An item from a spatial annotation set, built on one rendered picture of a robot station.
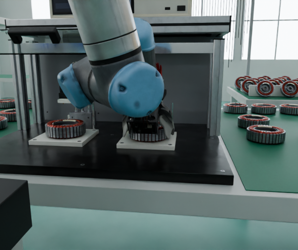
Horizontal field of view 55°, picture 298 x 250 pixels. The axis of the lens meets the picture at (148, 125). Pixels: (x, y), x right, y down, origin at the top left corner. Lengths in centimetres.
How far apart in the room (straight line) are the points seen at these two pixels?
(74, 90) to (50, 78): 65
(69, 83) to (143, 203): 27
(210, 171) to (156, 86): 28
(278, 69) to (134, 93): 716
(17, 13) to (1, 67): 145
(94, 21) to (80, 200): 37
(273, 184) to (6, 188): 48
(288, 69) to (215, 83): 671
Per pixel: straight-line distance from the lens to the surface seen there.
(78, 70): 51
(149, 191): 58
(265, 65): 740
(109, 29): 38
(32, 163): 69
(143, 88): 38
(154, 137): 75
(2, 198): 43
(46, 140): 82
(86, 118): 97
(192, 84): 103
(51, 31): 68
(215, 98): 88
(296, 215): 62
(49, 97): 115
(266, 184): 64
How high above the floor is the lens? 99
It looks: 13 degrees down
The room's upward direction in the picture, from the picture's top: straight up
